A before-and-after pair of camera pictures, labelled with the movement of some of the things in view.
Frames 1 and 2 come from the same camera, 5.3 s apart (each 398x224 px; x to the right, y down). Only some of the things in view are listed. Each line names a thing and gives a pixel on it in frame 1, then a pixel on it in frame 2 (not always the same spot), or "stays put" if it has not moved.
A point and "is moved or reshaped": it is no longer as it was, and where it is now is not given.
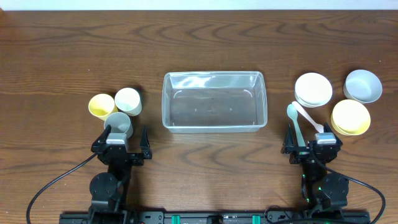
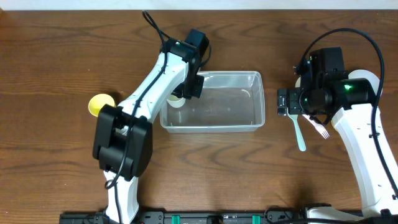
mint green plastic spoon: (292, 112) stays put
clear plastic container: (214, 101) stays put
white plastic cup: (128, 101) is moved or reshaped
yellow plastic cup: (101, 105) stays put
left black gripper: (135, 160) to (196, 93)
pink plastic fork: (319, 127) stays put
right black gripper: (300, 153) to (283, 101)
